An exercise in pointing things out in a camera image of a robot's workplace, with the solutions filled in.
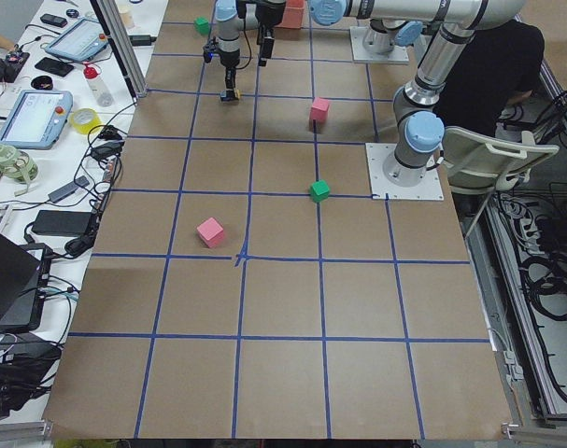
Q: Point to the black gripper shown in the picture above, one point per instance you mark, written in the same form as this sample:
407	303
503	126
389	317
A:
228	61
267	14

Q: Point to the yellow push button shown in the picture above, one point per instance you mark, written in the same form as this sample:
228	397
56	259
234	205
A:
230	95

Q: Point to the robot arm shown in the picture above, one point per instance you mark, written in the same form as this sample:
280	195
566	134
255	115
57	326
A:
420	131
233	19

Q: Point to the pink cube near arm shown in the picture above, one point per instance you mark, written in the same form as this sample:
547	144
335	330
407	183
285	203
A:
211	232

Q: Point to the pink plastic bin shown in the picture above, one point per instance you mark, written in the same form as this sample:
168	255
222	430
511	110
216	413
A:
293	15

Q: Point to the green cube near bin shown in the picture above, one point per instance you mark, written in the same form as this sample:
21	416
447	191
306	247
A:
202	25

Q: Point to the pink cube centre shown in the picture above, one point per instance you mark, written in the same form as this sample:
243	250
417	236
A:
319	110

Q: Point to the green cube front left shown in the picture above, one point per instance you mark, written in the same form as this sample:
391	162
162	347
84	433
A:
319	191

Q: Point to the red capped squeeze bottle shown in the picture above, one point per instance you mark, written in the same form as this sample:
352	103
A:
97	86

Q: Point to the yellow tape roll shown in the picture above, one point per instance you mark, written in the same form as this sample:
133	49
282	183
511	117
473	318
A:
85	121

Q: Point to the teach pendant far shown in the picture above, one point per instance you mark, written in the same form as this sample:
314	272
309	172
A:
81	42

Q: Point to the teach pendant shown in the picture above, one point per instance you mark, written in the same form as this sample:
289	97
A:
37	119
81	42

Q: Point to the teach pendant near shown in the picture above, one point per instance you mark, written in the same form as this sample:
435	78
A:
37	119

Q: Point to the black power adapter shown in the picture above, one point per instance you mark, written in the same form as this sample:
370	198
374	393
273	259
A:
61	223

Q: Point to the green water bottle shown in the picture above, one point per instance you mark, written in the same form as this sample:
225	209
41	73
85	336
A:
19	166

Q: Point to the seated person in black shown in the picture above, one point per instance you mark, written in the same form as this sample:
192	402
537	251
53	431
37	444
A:
498	68

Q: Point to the white office chair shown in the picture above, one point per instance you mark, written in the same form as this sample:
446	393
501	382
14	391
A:
476	164

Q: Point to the black laptop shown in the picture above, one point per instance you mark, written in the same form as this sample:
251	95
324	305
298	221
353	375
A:
24	272

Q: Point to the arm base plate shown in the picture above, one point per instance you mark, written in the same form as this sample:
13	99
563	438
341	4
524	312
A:
389	180
370	46

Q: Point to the aluminium frame post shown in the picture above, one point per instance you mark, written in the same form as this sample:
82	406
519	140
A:
107	13

